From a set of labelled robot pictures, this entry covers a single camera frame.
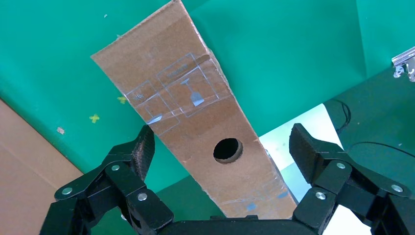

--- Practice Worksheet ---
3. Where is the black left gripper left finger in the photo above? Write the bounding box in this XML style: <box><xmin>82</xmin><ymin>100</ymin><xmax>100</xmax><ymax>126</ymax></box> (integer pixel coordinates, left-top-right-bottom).
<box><xmin>39</xmin><ymin>124</ymin><xmax>174</xmax><ymax>235</ymax></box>

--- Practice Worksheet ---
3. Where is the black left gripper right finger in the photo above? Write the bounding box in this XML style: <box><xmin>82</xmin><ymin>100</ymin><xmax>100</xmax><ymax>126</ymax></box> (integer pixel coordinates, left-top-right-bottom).
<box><xmin>288</xmin><ymin>123</ymin><xmax>415</xmax><ymax>235</ymax></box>

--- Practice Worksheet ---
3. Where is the small taped cardboard box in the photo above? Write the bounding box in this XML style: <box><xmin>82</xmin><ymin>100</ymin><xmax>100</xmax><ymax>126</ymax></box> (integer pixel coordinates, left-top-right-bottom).
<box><xmin>91</xmin><ymin>0</ymin><xmax>299</xmax><ymax>220</ymax></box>

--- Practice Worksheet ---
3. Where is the large open cardboard carton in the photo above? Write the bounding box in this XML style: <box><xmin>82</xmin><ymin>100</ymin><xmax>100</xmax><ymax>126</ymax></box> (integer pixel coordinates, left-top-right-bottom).
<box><xmin>0</xmin><ymin>98</ymin><xmax>85</xmax><ymax>235</ymax></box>

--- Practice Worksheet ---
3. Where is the silver metal binder clip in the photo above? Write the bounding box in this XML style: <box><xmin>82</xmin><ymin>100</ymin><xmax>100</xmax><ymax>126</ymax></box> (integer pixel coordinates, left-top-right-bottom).
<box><xmin>392</xmin><ymin>46</ymin><xmax>415</xmax><ymax>82</ymax></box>

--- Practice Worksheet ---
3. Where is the green table cloth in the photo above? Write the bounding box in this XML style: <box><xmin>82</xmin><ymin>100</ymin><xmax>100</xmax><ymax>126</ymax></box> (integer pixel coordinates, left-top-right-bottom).
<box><xmin>0</xmin><ymin>0</ymin><xmax>415</xmax><ymax>198</ymax></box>

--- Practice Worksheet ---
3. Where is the thin black floor cable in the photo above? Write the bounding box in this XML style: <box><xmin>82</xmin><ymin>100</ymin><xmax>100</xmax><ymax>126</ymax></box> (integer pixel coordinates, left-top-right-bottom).
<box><xmin>345</xmin><ymin>141</ymin><xmax>415</xmax><ymax>160</ymax></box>
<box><xmin>334</xmin><ymin>98</ymin><xmax>352</xmax><ymax>134</ymax></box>

